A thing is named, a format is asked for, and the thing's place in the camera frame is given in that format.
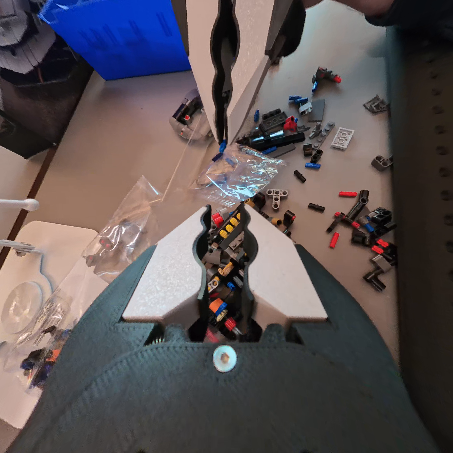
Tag pile of loose lego pieces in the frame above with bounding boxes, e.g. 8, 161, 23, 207
209, 66, 399, 337

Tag black lego set box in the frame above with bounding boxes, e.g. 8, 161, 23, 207
0, 0, 95, 160

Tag grey lego connector assembly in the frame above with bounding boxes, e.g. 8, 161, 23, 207
168, 88, 214, 142

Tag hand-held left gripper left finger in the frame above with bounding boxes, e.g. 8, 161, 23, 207
121, 205, 213, 342

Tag blue plastic bin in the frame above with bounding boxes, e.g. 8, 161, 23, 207
39, 0, 192, 81

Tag clear bag of pieces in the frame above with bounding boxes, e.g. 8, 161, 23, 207
0, 283, 76, 390

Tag black lego assembly yellow studs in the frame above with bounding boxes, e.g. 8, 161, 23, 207
208, 197, 263, 270

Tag person's right hand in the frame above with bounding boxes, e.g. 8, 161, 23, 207
304, 0, 395, 17

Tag light grey T-shaped lego beam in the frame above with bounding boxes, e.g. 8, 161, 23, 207
265, 188, 289, 209

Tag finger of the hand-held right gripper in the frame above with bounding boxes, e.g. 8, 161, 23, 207
226, 0, 295, 144
185, 0, 227, 142

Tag person's right forearm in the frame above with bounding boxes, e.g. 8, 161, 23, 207
365, 0, 453, 36

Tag light grey square lego plate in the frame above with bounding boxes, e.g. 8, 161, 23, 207
330, 126, 356, 151

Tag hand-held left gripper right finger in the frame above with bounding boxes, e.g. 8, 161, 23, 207
239, 203, 328, 342

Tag wooden and white book stand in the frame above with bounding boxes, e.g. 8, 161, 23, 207
0, 145, 100, 430

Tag large clear plastic bag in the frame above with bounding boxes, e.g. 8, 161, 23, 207
156, 137, 214, 213

